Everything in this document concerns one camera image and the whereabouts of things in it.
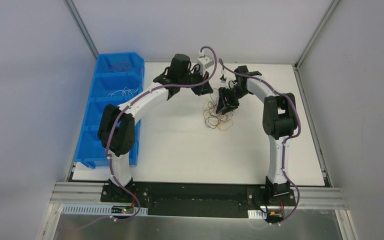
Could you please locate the white slotted cable duct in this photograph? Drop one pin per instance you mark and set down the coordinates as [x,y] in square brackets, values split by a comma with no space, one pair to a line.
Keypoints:
[89,209]

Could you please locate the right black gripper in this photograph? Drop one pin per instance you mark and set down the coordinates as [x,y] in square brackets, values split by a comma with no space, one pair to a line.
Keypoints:
[228,97]

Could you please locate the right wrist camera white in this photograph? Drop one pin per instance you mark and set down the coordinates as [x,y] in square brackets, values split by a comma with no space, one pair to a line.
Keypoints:
[224,79]

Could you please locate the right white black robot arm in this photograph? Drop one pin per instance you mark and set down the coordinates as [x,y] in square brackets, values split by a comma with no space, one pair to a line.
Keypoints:
[279,121]

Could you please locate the corner aluminium post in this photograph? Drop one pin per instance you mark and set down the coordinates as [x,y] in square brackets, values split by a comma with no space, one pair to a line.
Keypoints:
[317,32]
[81,26]

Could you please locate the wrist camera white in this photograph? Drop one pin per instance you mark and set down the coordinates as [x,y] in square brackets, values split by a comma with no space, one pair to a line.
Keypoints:
[224,79]
[204,62]

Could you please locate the left corner aluminium post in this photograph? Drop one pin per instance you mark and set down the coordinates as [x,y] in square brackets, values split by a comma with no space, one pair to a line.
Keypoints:
[81,26]

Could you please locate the aluminium frame rail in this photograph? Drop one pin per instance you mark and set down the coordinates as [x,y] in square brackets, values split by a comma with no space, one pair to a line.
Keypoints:
[326,198]

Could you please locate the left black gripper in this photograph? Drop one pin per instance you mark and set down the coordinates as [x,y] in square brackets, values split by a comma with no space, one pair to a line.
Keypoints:
[196,81]

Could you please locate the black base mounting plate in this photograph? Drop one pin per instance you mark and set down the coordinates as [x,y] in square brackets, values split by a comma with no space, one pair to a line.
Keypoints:
[202,200]

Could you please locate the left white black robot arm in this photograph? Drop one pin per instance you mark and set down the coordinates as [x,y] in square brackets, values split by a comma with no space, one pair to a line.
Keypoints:
[117,132]

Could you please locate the right corner aluminium post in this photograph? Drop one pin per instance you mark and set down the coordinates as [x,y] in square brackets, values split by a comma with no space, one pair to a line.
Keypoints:
[317,32]

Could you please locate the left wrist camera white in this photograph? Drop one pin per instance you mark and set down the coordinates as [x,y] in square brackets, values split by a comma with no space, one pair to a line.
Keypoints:
[204,62]

